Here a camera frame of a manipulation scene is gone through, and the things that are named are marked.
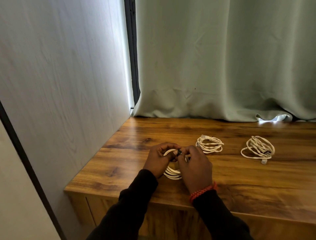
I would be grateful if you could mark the person's right hand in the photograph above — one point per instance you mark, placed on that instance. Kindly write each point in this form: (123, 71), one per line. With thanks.
(197, 170)

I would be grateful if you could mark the person's right forearm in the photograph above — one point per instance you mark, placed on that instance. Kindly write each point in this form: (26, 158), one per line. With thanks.
(219, 217)

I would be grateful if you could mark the white side panel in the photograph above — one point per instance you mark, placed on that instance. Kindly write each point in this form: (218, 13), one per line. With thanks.
(66, 94)

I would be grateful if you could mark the person's left forearm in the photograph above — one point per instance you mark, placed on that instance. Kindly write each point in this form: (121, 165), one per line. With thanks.
(123, 212)

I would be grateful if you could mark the grey-green curtain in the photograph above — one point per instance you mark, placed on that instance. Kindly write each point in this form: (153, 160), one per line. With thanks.
(222, 54)

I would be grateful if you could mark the black window frame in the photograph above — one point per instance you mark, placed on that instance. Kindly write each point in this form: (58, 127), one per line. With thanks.
(132, 54)

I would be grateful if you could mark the person's left hand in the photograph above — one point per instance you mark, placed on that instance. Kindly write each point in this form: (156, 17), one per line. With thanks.
(156, 163)

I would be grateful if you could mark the wooden cabinet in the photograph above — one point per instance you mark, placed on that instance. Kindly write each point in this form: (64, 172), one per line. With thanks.
(259, 183)

